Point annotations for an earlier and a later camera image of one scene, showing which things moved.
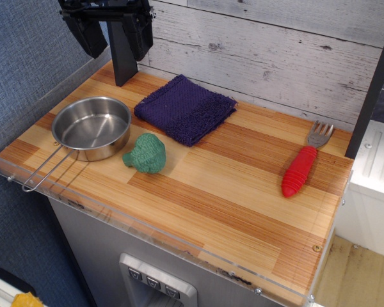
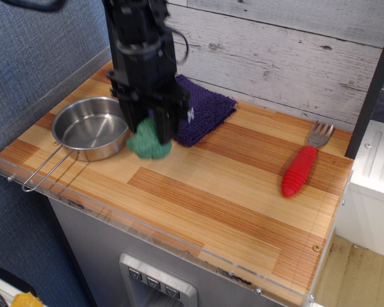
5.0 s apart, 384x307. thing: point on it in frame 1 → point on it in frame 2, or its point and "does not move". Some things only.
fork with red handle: [297, 172] does not move
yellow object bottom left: [26, 300] does not move
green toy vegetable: [148, 154] → [146, 141]
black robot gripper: [138, 7] → [143, 77]
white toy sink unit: [367, 214] does not move
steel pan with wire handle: [95, 128] does not move
